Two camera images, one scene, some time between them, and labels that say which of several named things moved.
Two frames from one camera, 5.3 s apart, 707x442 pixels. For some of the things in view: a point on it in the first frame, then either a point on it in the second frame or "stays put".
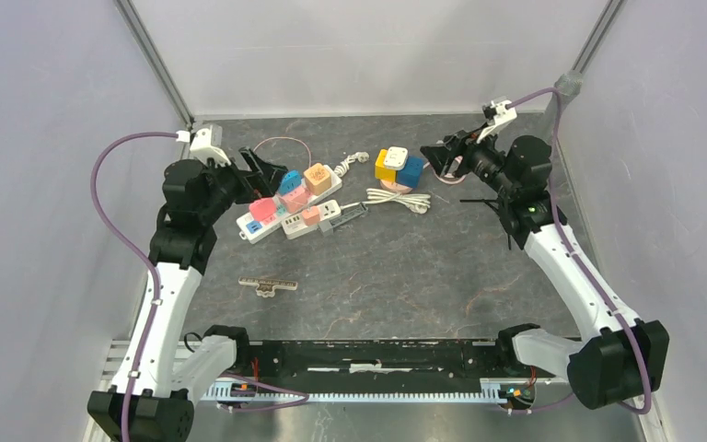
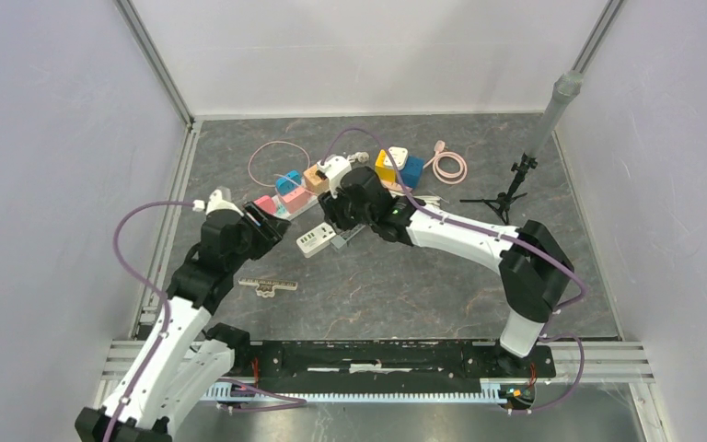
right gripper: (441, 156) to (331, 208)
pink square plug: (295, 200) stays put
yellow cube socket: (380, 171) stays put
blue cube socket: (411, 173) stays put
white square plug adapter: (396, 158) stays put
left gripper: (253, 186) to (270, 230)
